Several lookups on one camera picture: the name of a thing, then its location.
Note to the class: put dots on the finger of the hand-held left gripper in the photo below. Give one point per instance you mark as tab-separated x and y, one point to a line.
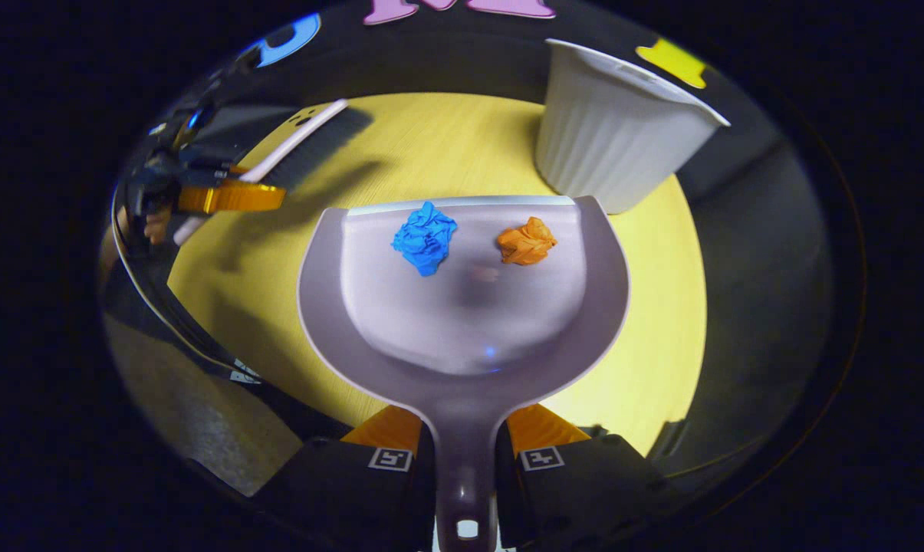
212	170
231	198

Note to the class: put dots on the lilac grey dustpan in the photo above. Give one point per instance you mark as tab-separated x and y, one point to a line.
469	307

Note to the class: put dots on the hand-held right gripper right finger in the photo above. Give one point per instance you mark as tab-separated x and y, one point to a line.
584	491

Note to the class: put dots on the white ribbed garbage bin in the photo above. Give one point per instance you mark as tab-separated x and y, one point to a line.
615	146

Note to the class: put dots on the blue paper ball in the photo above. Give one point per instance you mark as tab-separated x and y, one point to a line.
425	238

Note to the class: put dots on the orange paper ball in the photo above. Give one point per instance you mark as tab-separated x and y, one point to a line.
527	241

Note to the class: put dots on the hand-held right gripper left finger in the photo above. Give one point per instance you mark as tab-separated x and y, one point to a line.
346	491

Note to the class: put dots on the small lilac broom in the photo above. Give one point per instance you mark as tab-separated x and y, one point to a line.
297	138

